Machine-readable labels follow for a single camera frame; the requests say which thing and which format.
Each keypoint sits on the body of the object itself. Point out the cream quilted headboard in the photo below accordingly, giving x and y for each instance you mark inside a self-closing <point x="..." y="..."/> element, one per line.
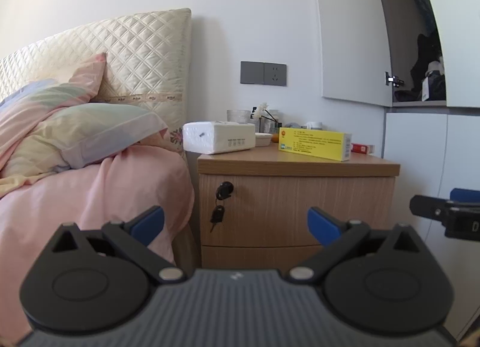
<point x="142" y="51"/>

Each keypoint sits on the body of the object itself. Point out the black key bunch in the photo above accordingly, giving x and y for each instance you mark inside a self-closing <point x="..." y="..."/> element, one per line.
<point x="217" y="215"/>

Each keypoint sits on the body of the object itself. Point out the black clothes in wardrobe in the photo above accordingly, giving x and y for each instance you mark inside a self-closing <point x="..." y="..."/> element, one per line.
<point x="425" y="66"/>

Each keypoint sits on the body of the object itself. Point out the white wardrobe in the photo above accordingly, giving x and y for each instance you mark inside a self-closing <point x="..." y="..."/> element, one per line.
<point x="420" y="159"/>

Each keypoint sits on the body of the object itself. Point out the grey wall socket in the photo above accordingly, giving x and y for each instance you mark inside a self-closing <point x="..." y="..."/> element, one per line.
<point x="275" y="74"/>

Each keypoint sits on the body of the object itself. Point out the cream shallow dish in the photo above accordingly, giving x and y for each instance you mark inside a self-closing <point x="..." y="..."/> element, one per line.
<point x="262" y="139"/>

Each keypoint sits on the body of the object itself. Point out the wooden nightstand drawer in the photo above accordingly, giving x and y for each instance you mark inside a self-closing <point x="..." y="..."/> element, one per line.
<point x="285" y="204"/>

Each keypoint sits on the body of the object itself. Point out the red and gold box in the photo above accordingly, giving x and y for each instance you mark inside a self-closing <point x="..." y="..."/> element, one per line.
<point x="363" y="148"/>

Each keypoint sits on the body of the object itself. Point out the wooden nightstand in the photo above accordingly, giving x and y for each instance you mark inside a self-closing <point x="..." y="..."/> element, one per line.
<point x="300" y="167"/>

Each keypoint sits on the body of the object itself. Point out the pink pastel pillow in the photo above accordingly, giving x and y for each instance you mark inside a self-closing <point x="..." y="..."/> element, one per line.
<point x="48" y="107"/>

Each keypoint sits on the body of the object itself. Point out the pink bed sheet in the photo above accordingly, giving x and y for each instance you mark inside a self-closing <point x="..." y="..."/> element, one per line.
<point x="112" y="189"/>

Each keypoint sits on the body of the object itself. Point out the metal door hinge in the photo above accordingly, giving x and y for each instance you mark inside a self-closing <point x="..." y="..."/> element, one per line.
<point x="393" y="79"/>

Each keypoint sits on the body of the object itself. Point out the flower reed diffuser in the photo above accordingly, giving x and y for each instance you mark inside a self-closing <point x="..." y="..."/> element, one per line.
<point x="262" y="116"/>

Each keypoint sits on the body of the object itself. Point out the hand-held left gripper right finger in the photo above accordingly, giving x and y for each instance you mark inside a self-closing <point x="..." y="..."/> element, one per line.
<point x="318" y="224"/>

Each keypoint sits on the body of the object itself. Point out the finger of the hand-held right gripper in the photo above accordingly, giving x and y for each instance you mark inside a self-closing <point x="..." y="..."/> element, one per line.
<point x="427" y="206"/>
<point x="465" y="194"/>

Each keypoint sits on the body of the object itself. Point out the clear glass cup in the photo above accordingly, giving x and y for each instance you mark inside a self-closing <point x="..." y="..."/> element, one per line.
<point x="238" y="116"/>

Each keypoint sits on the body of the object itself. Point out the white tissue pack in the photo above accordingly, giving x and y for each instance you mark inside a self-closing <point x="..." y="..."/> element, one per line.
<point x="217" y="137"/>

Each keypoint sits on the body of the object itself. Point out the yellow cardboard box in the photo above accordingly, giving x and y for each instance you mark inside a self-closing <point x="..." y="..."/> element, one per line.
<point x="315" y="144"/>

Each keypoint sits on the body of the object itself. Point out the wooden lower drawer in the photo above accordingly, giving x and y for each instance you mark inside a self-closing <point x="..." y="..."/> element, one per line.
<point x="255" y="257"/>

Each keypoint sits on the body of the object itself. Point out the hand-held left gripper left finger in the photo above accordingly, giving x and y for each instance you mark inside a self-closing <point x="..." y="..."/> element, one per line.
<point x="148" y="225"/>

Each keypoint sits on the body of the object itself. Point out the small orange fruit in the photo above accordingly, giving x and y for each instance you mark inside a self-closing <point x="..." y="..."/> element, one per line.
<point x="275" y="138"/>

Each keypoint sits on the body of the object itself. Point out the grey wall switch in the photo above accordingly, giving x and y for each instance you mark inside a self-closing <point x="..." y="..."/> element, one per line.
<point x="252" y="72"/>

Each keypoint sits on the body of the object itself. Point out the pastel striped pillow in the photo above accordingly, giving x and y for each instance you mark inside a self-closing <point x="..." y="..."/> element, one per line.
<point x="101" y="125"/>

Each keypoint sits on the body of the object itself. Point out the white open wardrobe door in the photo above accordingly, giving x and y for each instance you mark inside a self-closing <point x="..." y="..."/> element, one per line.
<point x="352" y="32"/>

